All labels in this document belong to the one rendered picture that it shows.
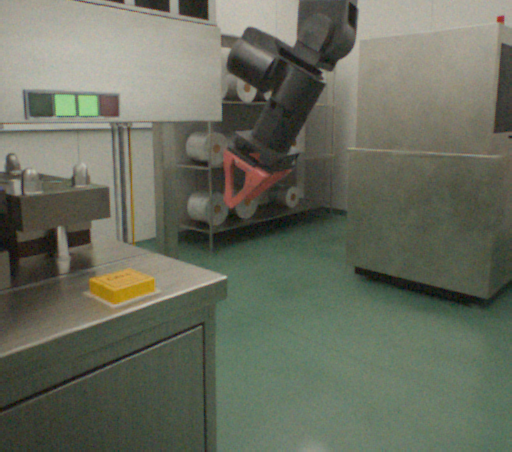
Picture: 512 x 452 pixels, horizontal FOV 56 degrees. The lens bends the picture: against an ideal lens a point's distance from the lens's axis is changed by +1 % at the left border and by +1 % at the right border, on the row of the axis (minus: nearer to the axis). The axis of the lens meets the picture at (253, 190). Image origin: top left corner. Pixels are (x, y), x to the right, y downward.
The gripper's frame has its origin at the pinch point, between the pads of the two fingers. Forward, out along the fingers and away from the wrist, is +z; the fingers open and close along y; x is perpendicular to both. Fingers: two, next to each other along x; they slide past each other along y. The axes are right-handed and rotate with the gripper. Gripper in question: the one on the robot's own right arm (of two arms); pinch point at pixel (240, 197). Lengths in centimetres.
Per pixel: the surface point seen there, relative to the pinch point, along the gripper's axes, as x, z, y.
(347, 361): 36, 100, -150
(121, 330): -1.9, 20.8, 12.2
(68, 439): 0.7, 35.2, 17.7
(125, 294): -5.2, 18.4, 9.2
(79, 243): -27.0, 30.4, -7.4
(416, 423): 66, 83, -117
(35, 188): -32.0, 19.0, 2.8
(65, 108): -61, 20, -30
